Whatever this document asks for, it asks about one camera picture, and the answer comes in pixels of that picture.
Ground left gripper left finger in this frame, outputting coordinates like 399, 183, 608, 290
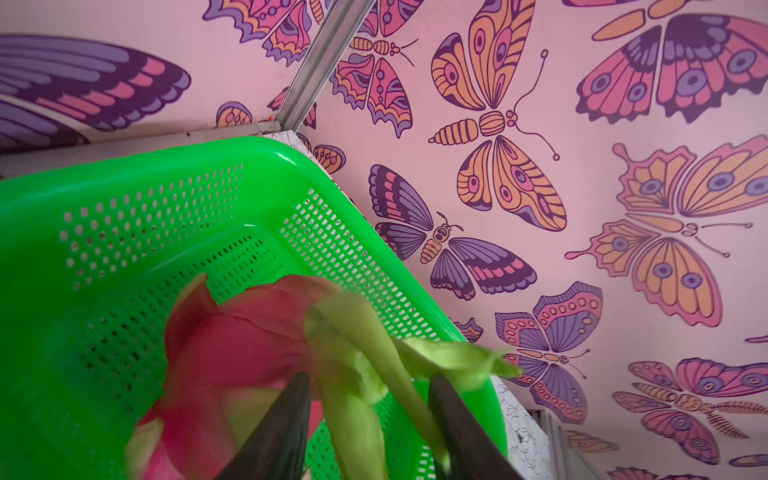
215, 372, 311, 480

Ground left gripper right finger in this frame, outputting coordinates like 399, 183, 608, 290
428, 374, 522, 480

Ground pink dragon fruit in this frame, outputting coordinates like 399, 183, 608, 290
125, 275, 521, 479

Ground green plastic basket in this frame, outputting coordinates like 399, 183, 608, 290
1, 137, 509, 479

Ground aluminium frame struts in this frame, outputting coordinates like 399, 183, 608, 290
276, 0, 374, 131

